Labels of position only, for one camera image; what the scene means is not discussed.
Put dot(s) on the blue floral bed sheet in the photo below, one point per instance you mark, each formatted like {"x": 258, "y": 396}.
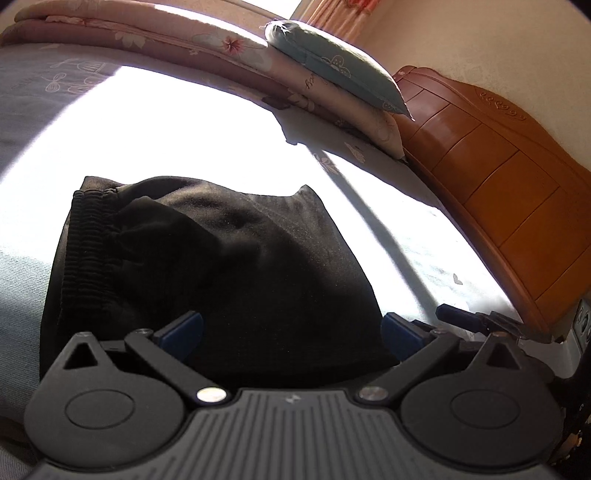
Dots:
{"x": 126, "y": 117}

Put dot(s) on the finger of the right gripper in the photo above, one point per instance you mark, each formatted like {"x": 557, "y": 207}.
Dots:
{"x": 462, "y": 319}

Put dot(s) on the black track pants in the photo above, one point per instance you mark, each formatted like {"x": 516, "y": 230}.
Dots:
{"x": 284, "y": 301}

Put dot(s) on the blue floral pillow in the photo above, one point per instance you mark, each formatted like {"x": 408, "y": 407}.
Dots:
{"x": 338, "y": 62}

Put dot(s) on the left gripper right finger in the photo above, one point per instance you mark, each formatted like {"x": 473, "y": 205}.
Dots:
{"x": 404, "y": 338}

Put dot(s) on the pink floral quilt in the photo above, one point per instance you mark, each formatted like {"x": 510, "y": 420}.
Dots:
{"x": 174, "y": 35}

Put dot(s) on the wooden headboard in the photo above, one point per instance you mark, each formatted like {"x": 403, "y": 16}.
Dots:
{"x": 520, "y": 199}

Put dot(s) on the beige floral pillow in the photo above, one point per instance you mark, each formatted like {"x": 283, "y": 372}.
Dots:
{"x": 351, "y": 110}

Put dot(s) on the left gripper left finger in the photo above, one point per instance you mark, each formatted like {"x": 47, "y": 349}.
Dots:
{"x": 180, "y": 337}

